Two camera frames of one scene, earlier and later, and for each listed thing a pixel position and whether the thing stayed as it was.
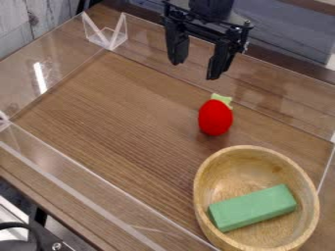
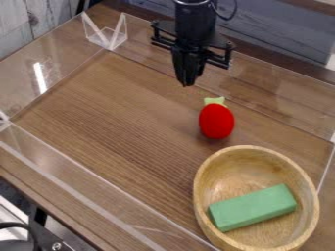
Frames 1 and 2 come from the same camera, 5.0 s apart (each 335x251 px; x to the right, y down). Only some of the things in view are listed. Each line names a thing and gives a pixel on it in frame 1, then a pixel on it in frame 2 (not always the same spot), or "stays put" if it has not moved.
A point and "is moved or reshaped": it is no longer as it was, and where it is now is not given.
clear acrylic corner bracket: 105,37 stays put
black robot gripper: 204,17 to 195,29
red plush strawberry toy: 216,115 is moved or reshaped
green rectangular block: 248,208 stays put
